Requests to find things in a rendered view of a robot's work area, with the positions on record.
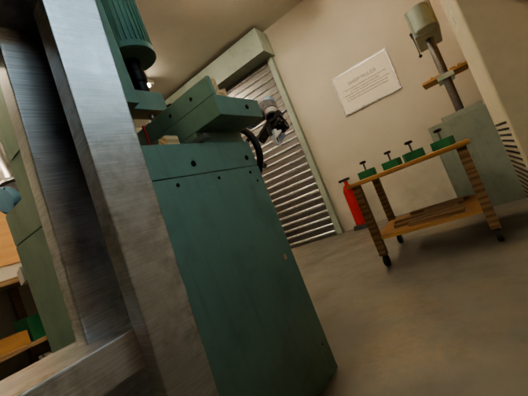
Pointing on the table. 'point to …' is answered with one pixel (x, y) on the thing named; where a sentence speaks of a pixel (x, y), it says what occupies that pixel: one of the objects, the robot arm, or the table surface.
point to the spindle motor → (130, 31)
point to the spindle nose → (137, 74)
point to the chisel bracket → (148, 105)
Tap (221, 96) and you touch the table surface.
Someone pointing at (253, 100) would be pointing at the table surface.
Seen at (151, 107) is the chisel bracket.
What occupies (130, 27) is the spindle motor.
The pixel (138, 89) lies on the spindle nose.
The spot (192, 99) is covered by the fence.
